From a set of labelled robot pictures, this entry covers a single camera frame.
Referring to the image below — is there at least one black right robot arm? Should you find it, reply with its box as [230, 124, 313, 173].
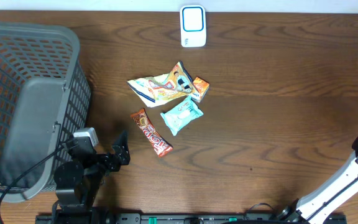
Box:
[277, 137, 358, 224]

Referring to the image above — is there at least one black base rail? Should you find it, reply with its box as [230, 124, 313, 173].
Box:
[35, 212, 348, 224]

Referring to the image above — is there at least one yellow red snack bag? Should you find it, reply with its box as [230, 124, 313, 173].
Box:
[127, 61, 200, 108]

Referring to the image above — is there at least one white barcode scanner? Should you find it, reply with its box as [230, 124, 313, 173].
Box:
[180, 5, 206, 48]

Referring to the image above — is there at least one red brown candy bar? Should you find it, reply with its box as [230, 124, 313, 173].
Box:
[131, 108, 173, 157]

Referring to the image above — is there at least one orange white small box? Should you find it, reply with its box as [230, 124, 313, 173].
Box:
[191, 77, 210, 103]

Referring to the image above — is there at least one light blue wet wipes pack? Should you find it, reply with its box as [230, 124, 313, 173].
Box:
[160, 96, 204, 136]

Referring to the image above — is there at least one grey plastic shopping basket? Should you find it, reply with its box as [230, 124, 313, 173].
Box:
[0, 22, 91, 203]

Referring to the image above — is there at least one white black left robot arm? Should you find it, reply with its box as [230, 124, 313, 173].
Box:
[52, 128, 131, 224]

